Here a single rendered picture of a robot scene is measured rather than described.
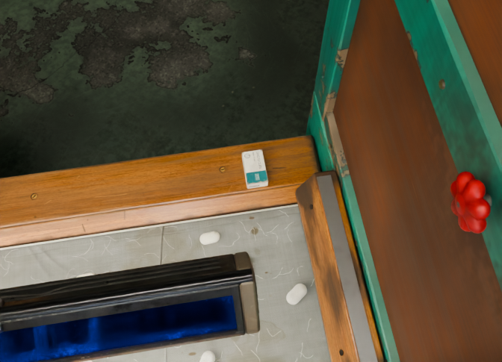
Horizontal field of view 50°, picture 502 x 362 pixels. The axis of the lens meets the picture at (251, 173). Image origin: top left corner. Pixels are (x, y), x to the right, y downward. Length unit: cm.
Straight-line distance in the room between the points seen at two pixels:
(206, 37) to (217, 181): 123
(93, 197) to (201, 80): 110
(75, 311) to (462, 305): 34
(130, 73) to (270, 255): 126
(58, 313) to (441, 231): 35
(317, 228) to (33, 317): 43
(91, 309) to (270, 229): 46
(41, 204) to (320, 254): 46
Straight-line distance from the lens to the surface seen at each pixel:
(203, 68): 200
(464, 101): 42
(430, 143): 52
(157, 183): 92
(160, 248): 90
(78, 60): 211
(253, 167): 90
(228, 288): 49
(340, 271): 76
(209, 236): 88
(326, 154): 88
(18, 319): 53
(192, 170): 92
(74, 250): 94
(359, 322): 75
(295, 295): 85
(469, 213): 40
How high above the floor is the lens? 159
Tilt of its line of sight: 64 degrees down
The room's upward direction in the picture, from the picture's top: straight up
